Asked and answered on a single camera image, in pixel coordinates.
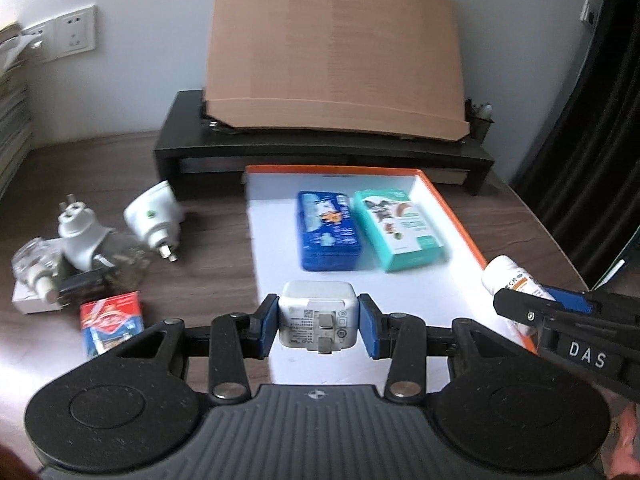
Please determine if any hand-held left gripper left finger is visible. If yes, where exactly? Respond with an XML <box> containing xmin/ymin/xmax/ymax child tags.
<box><xmin>101</xmin><ymin>294</ymin><xmax>281</xmax><ymax>407</ymax></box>

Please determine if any brown cardboard sheet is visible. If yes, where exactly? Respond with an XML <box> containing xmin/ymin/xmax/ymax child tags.
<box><xmin>205</xmin><ymin>0</ymin><xmax>471</xmax><ymax>142</ymax></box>

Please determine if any white plug-in vaporiser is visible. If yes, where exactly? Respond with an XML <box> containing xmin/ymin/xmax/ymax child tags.
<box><xmin>56</xmin><ymin>192</ymin><xmax>118</xmax><ymax>272</ymax></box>

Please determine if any white tube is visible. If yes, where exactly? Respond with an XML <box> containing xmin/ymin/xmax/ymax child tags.
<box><xmin>481</xmin><ymin>255</ymin><xmax>561</xmax><ymax>306</ymax></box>

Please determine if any black monitor stand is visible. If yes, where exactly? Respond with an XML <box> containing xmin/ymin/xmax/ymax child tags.
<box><xmin>153</xmin><ymin>90</ymin><xmax>496</xmax><ymax>196</ymax></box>

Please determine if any red and blue small box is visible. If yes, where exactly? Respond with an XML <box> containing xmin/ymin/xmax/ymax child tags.
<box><xmin>80</xmin><ymin>291</ymin><xmax>147</xmax><ymax>359</ymax></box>

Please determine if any dark curtain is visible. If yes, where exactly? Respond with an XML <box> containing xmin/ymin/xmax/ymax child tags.
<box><xmin>510</xmin><ymin>0</ymin><xmax>640</xmax><ymax>291</ymax></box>

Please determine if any small white box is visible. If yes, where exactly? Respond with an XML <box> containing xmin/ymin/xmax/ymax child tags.
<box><xmin>12</xmin><ymin>280</ymin><xmax>65</xmax><ymax>316</ymax></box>

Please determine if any white round plug adapter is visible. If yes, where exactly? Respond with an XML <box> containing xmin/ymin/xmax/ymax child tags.
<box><xmin>123</xmin><ymin>180</ymin><xmax>187</xmax><ymax>263</ymax></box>

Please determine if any orange rimmed white tray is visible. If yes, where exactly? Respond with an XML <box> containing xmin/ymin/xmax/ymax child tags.
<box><xmin>243</xmin><ymin>164</ymin><xmax>540</xmax><ymax>387</ymax></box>

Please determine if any stack of papers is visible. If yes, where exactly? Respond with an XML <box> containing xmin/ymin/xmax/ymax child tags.
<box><xmin>0</xmin><ymin>22</ymin><xmax>33</xmax><ymax>196</ymax></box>

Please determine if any person's right hand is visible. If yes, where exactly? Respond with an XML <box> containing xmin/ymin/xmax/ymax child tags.
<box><xmin>607</xmin><ymin>395</ymin><xmax>640</xmax><ymax>480</ymax></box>

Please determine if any white wall socket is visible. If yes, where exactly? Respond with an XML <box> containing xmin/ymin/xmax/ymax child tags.
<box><xmin>22</xmin><ymin>20</ymin><xmax>56</xmax><ymax>64</ymax></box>
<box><xmin>52</xmin><ymin>4</ymin><xmax>97</xmax><ymax>58</ymax></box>

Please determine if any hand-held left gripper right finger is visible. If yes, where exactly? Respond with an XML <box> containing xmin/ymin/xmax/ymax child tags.
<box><xmin>359</xmin><ymin>294</ymin><xmax>539</xmax><ymax>404</ymax></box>

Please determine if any black mesh pen holder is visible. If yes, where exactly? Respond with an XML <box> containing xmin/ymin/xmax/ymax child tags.
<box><xmin>465</xmin><ymin>99</ymin><xmax>494</xmax><ymax>147</ymax></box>

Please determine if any pale flat book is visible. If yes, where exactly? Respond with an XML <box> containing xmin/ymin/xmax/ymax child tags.
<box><xmin>425</xmin><ymin>166</ymin><xmax>472</xmax><ymax>187</ymax></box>

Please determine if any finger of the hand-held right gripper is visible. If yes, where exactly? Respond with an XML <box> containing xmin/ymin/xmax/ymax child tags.
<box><xmin>547</xmin><ymin>286</ymin><xmax>640</xmax><ymax>314</ymax></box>
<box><xmin>492</xmin><ymin>287</ymin><xmax>555</xmax><ymax>336</ymax></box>

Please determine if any blue packet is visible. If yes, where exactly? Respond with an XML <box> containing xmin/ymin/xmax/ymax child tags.
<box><xmin>297</xmin><ymin>190</ymin><xmax>363</xmax><ymax>272</ymax></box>

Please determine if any black charger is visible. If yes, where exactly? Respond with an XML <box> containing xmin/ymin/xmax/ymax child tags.
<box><xmin>59</xmin><ymin>269</ymin><xmax>109</xmax><ymax>307</ymax></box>

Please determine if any teal cardboard box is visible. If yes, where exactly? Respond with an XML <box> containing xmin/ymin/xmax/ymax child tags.
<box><xmin>353</xmin><ymin>187</ymin><xmax>446</xmax><ymax>273</ymax></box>

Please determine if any white square charger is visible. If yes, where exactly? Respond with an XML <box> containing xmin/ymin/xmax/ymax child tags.
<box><xmin>277</xmin><ymin>281</ymin><xmax>361</xmax><ymax>354</ymax></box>

